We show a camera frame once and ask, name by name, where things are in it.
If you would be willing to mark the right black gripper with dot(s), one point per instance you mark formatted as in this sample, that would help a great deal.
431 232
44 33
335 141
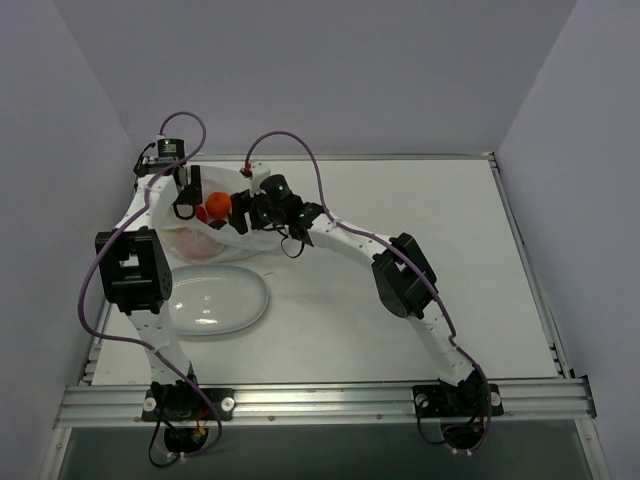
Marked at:
239 211

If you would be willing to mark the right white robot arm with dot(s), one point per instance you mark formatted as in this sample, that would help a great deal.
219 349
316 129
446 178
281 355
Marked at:
403 277

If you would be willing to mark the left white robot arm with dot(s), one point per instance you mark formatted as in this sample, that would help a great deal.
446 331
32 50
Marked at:
136 275

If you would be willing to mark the white oval plate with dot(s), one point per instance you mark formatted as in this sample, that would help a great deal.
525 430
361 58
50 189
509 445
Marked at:
216 299

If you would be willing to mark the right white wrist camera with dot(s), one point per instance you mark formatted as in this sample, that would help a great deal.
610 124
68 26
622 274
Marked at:
256 172

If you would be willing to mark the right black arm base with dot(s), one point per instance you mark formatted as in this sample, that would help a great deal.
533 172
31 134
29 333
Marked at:
465 414

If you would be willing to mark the white plastic bag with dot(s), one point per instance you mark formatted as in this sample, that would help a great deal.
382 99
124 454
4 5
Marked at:
195 242

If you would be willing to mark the dark fake fruit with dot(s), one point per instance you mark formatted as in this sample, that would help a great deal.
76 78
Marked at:
218 224

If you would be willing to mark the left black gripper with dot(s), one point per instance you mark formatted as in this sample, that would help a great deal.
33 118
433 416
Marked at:
189 192

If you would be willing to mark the red fake apple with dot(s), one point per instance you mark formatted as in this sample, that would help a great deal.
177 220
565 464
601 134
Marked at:
201 214

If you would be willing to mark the aluminium mounting rail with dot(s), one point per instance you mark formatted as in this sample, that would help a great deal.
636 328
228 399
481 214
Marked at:
385 402

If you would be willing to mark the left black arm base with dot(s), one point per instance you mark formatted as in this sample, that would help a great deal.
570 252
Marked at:
188 423

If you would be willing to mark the orange fake fruit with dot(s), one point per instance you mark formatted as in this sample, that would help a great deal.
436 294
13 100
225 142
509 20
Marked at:
218 205

